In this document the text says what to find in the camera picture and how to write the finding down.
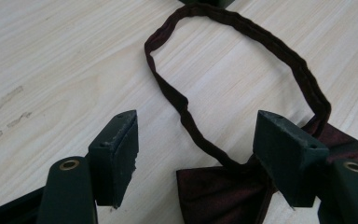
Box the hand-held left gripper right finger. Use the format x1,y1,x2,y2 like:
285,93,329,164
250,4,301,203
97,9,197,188
253,110,330,209

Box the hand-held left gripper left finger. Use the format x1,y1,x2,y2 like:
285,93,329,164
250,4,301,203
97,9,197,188
88,109,139,209

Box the dark red bow tie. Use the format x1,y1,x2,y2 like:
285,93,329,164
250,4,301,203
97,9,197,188
144,3,358,224

